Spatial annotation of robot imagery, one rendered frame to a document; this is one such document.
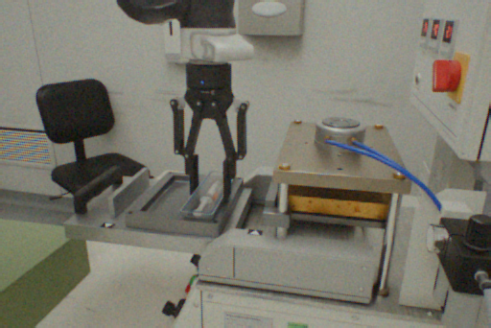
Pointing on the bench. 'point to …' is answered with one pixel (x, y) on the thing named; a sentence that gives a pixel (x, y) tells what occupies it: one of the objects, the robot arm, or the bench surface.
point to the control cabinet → (451, 126)
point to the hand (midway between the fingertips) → (210, 177)
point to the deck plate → (385, 304)
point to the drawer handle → (96, 188)
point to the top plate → (343, 158)
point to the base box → (274, 315)
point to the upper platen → (339, 205)
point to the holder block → (158, 201)
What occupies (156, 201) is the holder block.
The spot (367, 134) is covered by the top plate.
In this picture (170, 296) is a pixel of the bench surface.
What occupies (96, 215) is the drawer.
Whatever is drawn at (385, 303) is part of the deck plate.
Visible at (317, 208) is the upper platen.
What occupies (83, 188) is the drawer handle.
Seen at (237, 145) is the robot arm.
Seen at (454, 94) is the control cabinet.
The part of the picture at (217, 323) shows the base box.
